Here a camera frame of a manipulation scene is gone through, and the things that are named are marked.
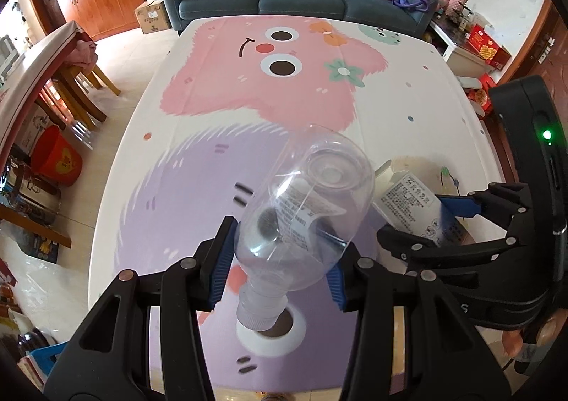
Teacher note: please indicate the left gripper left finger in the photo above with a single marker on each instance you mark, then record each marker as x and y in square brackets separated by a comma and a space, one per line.
[141, 340]

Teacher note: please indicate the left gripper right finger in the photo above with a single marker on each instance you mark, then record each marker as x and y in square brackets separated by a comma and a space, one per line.
[411, 341]

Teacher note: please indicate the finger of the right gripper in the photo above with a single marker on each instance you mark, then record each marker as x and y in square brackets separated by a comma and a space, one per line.
[498, 203]
[422, 251]

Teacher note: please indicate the white printed carton box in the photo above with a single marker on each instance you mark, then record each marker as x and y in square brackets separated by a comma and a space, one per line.
[408, 205]

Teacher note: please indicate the clear plastic bottle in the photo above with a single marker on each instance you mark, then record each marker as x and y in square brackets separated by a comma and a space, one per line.
[300, 221]

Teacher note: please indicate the blue plastic stool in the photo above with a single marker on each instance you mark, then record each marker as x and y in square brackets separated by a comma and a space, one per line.
[38, 364]

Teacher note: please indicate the brown wooden door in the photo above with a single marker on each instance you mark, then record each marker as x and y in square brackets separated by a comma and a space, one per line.
[544, 52]

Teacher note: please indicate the white side cabinet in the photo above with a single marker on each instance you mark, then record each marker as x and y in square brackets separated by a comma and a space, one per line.
[452, 46]

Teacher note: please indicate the red gift box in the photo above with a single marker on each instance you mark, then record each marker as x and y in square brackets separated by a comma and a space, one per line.
[490, 51]

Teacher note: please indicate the red bucket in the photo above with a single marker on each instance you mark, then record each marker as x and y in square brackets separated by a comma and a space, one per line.
[55, 158]

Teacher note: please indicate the cartoon monster tablecloth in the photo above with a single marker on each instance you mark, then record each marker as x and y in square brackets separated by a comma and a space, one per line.
[207, 131]

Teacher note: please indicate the wooden dining table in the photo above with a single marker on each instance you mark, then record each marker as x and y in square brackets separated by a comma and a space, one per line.
[31, 72]

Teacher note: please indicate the cardboard box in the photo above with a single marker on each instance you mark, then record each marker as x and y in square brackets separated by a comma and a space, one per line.
[152, 17]

